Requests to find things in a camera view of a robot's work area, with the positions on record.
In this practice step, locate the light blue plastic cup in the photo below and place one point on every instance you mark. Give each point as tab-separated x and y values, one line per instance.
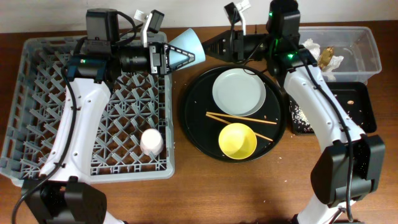
187	41

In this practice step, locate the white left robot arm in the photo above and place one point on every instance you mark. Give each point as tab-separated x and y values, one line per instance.
64	193

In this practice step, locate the black rectangular tray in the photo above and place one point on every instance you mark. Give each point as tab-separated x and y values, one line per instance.
357	92

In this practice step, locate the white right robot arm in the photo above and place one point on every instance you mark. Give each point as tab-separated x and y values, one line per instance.
350	164

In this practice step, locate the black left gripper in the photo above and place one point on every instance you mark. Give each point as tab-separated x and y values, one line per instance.
157	63

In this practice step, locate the gold snack wrapper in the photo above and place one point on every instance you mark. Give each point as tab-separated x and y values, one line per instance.
325	57

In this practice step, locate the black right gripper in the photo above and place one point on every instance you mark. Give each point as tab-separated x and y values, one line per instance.
226	37

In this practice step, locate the clear plastic bin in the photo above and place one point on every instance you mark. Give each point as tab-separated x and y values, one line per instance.
356	45

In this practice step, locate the grey round plate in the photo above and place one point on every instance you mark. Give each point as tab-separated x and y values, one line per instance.
239	92

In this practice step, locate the yellow plastic bowl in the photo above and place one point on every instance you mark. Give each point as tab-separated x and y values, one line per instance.
237	141

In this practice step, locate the wooden chopstick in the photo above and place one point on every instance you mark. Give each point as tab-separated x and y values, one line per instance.
227	122
240	117

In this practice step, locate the round black tray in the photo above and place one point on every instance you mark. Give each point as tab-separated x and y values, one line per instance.
203	131

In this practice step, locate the grey dishwasher rack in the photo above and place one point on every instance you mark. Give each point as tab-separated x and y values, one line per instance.
138	102

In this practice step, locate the pink plastic cup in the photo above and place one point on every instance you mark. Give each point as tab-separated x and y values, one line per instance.
151	142

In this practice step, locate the food scraps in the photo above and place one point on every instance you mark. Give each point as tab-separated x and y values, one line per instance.
300	123

